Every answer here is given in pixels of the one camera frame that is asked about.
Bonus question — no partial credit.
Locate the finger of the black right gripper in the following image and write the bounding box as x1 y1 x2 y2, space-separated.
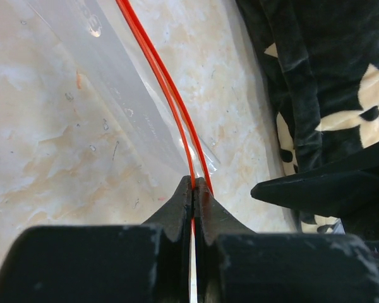
251 148 379 218

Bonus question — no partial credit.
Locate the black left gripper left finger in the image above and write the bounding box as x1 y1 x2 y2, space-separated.
0 176 193 302

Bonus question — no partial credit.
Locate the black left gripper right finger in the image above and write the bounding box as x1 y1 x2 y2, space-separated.
193 178 379 302

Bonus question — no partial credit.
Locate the clear orange-zipper zip bag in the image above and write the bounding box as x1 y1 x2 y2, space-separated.
18 0 222 303

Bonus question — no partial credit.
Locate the black floral pillow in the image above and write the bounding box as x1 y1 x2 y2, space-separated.
237 1 379 241

